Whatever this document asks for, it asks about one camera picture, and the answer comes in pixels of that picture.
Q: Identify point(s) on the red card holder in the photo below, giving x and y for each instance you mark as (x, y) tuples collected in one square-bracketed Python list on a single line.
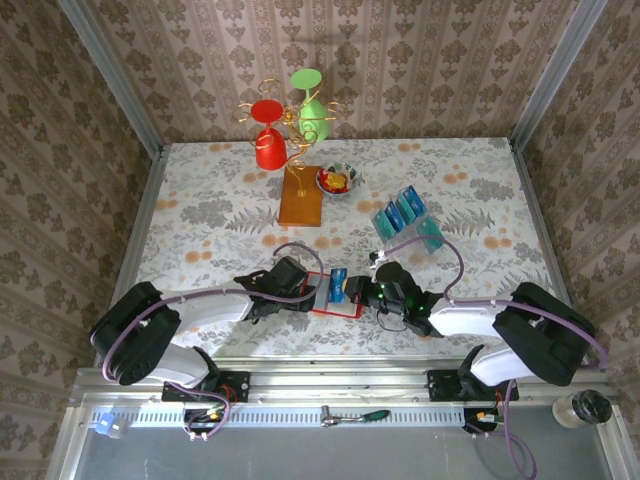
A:
[(356, 312)]

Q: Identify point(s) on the blue credit card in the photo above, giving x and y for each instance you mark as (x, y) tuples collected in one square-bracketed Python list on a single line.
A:
[(412, 197), (338, 286), (395, 217)]

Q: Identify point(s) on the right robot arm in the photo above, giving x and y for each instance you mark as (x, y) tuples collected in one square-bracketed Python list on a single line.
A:
[(460, 317)]

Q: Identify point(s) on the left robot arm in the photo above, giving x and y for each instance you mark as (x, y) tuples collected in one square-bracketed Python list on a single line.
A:
[(210, 305)]

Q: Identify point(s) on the clear acrylic card stand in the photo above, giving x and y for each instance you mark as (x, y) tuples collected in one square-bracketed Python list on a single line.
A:
[(395, 245)]

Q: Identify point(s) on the red yellow wrapped candies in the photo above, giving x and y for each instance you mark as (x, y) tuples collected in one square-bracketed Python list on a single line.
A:
[(332, 182)]

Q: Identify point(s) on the patterned ceramic bowl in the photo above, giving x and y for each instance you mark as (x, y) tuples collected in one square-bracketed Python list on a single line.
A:
[(353, 175)]

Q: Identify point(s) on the floral tablecloth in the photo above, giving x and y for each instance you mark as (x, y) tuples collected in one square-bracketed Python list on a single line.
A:
[(225, 175)]

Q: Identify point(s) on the red wine glass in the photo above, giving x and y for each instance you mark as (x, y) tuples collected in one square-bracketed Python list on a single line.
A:
[(270, 150)]

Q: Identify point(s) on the black connector board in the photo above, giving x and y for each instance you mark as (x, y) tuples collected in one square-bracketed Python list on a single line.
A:
[(205, 420), (480, 420)]

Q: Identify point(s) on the grey metal tray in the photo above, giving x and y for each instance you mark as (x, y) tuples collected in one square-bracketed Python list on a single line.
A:
[(325, 455)]

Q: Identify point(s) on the green wine glass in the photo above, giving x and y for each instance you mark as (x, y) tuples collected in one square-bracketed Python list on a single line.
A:
[(312, 117)]

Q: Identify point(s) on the clear jar black lid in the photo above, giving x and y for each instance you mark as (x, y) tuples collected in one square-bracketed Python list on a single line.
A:
[(590, 406)]

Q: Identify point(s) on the blue plastic connector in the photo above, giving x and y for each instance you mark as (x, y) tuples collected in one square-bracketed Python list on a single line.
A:
[(104, 425)]

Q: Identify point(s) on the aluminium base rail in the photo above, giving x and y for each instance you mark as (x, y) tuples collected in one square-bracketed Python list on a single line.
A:
[(340, 380)]

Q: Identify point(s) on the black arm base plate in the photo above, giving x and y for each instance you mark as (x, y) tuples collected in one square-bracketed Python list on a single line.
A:
[(440, 385), (240, 385)]

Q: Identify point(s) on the aluminium side rail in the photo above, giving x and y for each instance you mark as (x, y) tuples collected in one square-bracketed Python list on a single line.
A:
[(545, 225), (145, 210)]

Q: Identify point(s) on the aluminium corner post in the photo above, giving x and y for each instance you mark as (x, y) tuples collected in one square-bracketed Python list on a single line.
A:
[(115, 75), (555, 70)]

